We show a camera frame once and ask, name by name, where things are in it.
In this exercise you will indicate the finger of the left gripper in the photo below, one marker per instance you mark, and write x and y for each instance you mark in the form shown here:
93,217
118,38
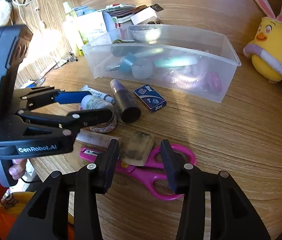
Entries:
70,97
75,119

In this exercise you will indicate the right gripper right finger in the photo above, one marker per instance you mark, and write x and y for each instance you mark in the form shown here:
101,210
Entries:
232,214

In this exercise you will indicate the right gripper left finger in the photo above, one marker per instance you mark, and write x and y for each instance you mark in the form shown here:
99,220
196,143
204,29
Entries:
46,214

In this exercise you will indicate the purple spray bottle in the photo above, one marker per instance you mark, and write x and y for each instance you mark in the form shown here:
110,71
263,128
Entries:
128,110

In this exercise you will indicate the green glass bottle white cap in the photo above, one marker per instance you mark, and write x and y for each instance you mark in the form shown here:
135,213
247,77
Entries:
121,48

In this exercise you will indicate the small white jar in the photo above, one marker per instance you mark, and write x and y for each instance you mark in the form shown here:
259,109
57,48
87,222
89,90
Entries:
142,69

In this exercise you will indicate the teal highlighter marker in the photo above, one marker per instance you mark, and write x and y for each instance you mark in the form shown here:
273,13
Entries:
173,62

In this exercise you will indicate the white ointment tube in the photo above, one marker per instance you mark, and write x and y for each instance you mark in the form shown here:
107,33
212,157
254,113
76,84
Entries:
98,94

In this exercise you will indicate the silver clip tool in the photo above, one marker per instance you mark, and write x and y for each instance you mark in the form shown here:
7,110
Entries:
70,57

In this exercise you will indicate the dirty beige eraser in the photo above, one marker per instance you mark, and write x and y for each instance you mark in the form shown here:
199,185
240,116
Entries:
137,150

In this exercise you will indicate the yellow green spray bottle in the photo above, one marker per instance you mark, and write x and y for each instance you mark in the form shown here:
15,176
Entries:
74,36

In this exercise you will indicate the white paper with writing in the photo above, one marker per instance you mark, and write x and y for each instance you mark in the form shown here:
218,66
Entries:
92,25

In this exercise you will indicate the blue Max staple box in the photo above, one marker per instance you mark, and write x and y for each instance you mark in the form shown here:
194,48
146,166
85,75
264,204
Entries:
150,97

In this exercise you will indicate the pink scissors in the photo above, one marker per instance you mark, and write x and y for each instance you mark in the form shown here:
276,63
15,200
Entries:
152,171

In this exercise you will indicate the stack of books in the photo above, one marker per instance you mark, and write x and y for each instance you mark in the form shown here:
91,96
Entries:
122,16

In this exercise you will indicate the red white marker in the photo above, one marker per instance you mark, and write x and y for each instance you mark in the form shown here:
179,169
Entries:
120,5

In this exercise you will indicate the bowl of beads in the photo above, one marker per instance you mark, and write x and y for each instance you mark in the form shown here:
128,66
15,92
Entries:
146,33

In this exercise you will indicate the small white box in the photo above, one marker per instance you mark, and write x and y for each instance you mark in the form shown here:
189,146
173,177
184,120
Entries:
145,16

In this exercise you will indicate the pink round tin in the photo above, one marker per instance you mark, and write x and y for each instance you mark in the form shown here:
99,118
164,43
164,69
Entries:
213,82

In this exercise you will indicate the clear plastic storage bin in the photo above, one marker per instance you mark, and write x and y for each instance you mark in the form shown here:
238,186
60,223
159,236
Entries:
213,51

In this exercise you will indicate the yellow chick plush toy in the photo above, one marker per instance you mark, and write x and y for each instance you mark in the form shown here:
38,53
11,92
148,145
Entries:
265,50

